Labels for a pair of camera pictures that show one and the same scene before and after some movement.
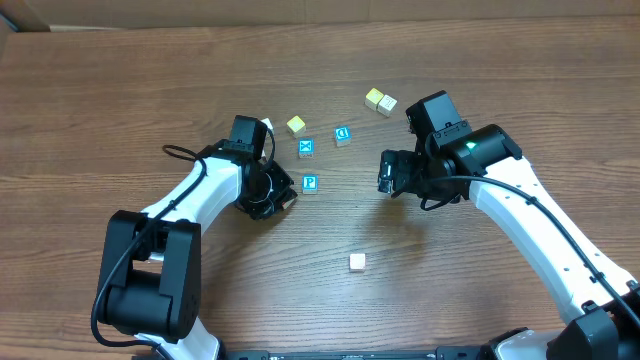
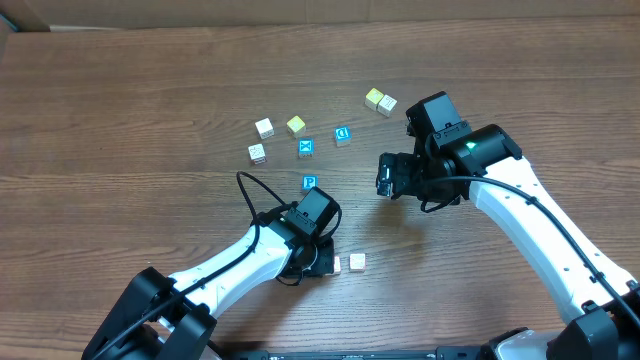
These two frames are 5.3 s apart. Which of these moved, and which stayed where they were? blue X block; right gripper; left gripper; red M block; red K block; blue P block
Moved: left gripper; red M block
Stayed: right gripper; blue X block; blue P block; red K block
